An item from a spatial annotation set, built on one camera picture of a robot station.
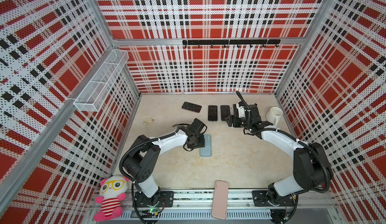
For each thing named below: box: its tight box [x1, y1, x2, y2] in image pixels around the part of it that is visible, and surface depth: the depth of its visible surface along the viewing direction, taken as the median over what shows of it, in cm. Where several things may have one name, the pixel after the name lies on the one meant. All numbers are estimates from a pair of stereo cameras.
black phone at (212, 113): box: [208, 104, 218, 122], surface depth 110 cm
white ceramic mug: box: [265, 106, 283, 127], surface depth 101 cm
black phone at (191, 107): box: [181, 101, 203, 114], surface depth 116 cm
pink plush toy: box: [93, 175, 130, 222], surface depth 71 cm
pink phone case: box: [211, 180, 229, 220], surface depth 74 cm
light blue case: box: [199, 134, 212, 158], surface depth 93 cm
